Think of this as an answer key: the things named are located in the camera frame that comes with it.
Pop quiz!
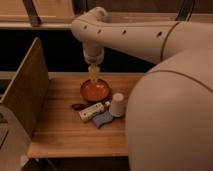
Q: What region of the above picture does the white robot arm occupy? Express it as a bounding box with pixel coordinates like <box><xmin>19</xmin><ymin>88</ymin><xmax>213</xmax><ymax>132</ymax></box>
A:
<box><xmin>71</xmin><ymin>7</ymin><xmax>213</xmax><ymax>171</ymax></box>

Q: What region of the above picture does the orange bowl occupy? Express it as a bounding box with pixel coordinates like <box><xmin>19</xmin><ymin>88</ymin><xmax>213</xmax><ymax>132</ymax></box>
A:
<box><xmin>80</xmin><ymin>79</ymin><xmax>110</xmax><ymax>102</ymax></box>

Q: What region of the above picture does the dark red spoon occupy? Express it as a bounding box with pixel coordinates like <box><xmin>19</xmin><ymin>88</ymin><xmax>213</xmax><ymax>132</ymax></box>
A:
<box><xmin>71</xmin><ymin>104</ymin><xmax>91</xmax><ymax>111</ymax></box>

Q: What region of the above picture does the white game remote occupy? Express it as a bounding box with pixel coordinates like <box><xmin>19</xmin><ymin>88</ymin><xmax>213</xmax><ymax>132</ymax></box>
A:
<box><xmin>79</xmin><ymin>103</ymin><xmax>105</xmax><ymax>122</ymax></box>

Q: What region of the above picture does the white paper cup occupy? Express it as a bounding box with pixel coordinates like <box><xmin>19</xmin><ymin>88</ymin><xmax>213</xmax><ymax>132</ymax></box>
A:
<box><xmin>109</xmin><ymin>93</ymin><xmax>125</xmax><ymax>117</ymax></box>

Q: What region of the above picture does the blue sponge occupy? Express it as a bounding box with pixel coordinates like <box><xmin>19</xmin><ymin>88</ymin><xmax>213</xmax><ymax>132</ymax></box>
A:
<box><xmin>92</xmin><ymin>111</ymin><xmax>114</xmax><ymax>128</ymax></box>

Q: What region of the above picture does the wooden side panel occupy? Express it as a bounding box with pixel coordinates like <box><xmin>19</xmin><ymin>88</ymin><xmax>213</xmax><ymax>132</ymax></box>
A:
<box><xmin>0</xmin><ymin>38</ymin><xmax>49</xmax><ymax>138</ymax></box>

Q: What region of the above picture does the wooden shelf rail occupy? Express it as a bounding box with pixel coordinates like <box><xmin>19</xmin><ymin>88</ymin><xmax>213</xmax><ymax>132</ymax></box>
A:
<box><xmin>0</xmin><ymin>0</ymin><xmax>213</xmax><ymax>28</ymax></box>

